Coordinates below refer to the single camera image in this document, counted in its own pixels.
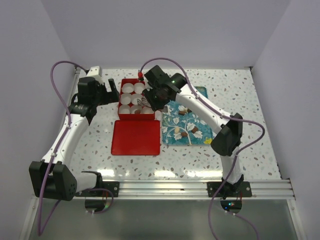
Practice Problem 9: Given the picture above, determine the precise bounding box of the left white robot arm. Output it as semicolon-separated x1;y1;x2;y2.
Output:
29;76;120;201

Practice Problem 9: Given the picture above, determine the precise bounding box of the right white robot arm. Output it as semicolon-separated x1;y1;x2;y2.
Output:
138;65;244;198

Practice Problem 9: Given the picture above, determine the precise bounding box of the red chocolate box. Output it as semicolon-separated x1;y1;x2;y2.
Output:
117;78;156;121

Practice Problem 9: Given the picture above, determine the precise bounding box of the white almond chocolate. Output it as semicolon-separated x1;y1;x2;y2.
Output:
174;127;180;134

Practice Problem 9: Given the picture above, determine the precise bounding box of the white paper cup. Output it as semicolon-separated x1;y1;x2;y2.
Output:
131;93;143;105
118;105;131;115
134;82;145;94
130;105;142;115
120;93;132;105
141;107;155;115
121;83;135;94

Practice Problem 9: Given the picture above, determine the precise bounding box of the teal floral tray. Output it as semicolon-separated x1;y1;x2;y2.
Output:
162;101;214;146

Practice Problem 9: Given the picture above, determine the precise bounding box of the red box lid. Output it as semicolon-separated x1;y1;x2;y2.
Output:
111;120;161;156

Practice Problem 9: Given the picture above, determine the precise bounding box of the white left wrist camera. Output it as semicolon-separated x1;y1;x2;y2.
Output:
85;66;104;84

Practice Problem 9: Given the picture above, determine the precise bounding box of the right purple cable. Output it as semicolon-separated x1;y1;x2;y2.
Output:
137;57;266;240

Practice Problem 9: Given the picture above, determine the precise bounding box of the purple cable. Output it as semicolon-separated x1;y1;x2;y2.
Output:
37;60;114;237
137;57;266;240

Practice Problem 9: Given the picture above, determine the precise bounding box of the aluminium mounting rail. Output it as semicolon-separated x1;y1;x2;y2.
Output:
77;178;296;200

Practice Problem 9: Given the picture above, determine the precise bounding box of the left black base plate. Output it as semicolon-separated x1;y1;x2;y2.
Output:
80;181;120;198

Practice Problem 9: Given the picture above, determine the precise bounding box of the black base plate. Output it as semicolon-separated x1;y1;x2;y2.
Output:
80;181;120;198
206;181;253;199

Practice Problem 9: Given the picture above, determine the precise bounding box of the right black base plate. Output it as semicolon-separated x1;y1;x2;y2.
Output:
206;181;253;199

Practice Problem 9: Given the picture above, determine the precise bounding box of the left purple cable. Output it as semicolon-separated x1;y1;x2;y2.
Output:
37;60;114;237

